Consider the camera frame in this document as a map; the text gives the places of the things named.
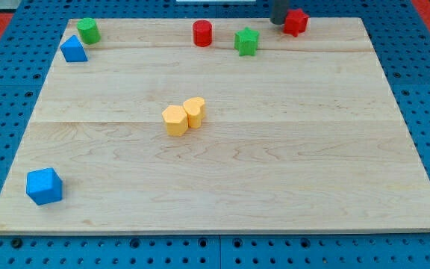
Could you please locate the green star block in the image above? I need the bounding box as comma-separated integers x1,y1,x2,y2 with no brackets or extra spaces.
234,27,260,56

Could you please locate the red star block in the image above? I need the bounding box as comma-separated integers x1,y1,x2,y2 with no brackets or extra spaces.
283,8,309,37

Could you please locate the yellow heart block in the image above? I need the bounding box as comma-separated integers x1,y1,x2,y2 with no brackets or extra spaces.
183,97,205,129

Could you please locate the yellow hexagon block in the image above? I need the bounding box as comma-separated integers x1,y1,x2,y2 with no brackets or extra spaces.
162,105,188,136

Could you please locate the wooden board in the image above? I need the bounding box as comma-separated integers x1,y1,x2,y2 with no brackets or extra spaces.
0,17,430,235

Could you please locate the red cylinder block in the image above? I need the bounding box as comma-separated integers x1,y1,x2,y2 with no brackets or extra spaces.
192,19,212,47

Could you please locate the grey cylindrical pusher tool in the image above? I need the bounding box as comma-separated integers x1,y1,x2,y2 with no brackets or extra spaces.
269,0,290,25

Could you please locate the green cylinder block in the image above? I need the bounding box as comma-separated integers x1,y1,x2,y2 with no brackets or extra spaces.
76,17,101,45

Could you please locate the blue triangle block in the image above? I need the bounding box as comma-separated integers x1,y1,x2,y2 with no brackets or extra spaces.
60,35,88,62

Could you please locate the blue cube block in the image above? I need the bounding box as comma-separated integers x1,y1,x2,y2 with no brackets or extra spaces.
26,167,63,205

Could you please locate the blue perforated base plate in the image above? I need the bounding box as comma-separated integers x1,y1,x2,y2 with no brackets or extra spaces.
0,1,430,268

